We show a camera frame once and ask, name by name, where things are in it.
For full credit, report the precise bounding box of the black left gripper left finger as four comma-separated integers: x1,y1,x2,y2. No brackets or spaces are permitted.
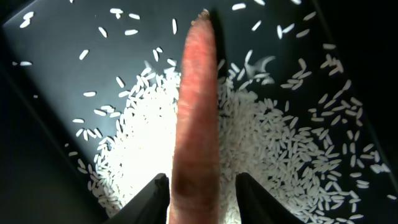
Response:
104,173,170,224

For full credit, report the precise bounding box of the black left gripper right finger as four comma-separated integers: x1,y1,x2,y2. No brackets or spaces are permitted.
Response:
235,172,303,224

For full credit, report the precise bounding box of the orange carrot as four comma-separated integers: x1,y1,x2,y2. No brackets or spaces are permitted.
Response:
169,9,220,223

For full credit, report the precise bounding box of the black waste tray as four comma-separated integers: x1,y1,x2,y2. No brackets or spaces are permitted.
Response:
1,0,397,223

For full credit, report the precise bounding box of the white rice pile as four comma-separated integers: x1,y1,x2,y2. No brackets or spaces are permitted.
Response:
67,50,391,223

